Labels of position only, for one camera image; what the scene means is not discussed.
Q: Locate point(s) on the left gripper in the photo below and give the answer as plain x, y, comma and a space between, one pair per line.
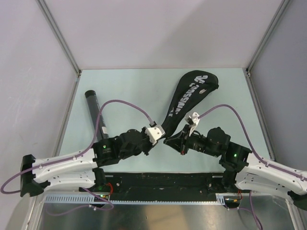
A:
150, 144

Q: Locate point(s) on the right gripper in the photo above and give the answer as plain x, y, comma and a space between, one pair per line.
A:
181, 142

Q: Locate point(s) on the black shuttlecock tube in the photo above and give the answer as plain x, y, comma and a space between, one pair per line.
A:
94, 108

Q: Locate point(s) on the black racket bag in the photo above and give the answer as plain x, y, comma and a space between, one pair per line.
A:
191, 89

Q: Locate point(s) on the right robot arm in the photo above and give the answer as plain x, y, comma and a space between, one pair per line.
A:
243, 169

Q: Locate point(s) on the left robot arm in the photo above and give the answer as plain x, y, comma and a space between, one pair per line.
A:
38, 174

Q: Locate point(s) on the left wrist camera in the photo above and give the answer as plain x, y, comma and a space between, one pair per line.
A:
155, 133

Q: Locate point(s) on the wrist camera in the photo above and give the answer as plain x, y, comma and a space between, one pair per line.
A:
155, 133
192, 118

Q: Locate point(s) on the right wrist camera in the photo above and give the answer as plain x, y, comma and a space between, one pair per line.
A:
192, 118

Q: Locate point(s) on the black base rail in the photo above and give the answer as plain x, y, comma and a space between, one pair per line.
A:
167, 186

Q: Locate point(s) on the white slotted cable duct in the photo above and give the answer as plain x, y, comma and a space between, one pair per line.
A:
99, 199

